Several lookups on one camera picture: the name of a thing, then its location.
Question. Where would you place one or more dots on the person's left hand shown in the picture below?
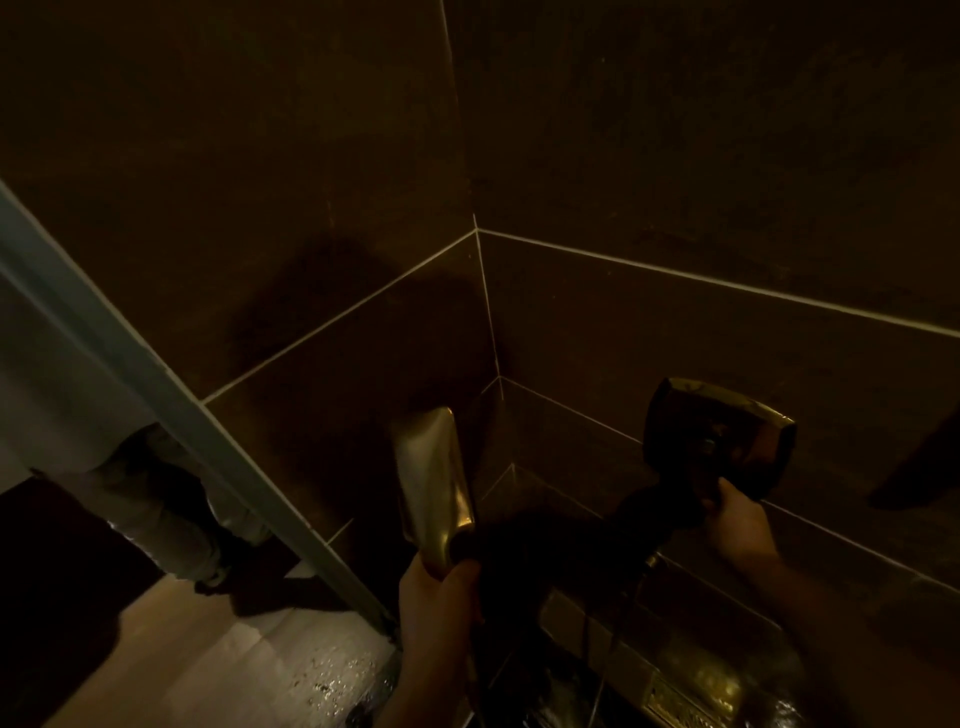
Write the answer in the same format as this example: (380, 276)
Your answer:
(435, 619)

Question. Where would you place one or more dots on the person's right hand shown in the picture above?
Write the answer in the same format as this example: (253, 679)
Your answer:
(739, 529)

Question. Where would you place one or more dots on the person's right fingers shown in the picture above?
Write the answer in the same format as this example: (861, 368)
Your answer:
(724, 499)

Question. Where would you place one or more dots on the person's left thumb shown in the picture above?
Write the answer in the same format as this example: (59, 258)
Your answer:
(469, 592)

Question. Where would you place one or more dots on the person's left forearm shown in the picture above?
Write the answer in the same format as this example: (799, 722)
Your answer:
(424, 701)

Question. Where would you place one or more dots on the person's right forearm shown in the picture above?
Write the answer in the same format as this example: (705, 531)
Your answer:
(847, 645)

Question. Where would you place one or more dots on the gold metal fixture plate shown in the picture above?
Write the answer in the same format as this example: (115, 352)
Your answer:
(690, 694)

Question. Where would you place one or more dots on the dark shoe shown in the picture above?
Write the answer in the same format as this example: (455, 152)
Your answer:
(217, 574)

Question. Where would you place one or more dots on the light trouser legs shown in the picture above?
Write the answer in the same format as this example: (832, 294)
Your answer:
(154, 495)

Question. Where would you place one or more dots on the glass shower door panel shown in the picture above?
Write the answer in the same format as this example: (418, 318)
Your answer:
(67, 390)

